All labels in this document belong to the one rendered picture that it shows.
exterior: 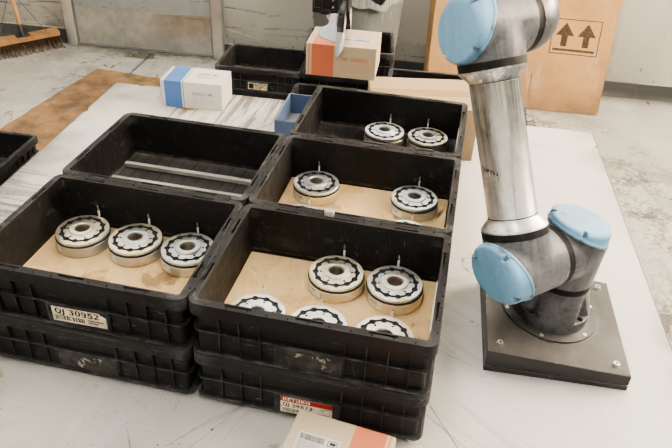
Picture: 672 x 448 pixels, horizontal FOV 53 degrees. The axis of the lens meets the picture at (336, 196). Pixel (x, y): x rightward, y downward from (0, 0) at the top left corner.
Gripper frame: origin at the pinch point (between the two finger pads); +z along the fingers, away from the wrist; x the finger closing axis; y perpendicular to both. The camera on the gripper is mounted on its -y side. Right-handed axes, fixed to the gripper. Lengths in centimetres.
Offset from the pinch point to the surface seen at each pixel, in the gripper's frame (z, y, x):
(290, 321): 17, -3, 75
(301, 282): 27, -1, 54
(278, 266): 27, 4, 50
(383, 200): 26.9, -13.2, 22.3
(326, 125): 26.9, 5.6, -12.0
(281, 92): 71, 45, -129
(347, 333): 17, -12, 76
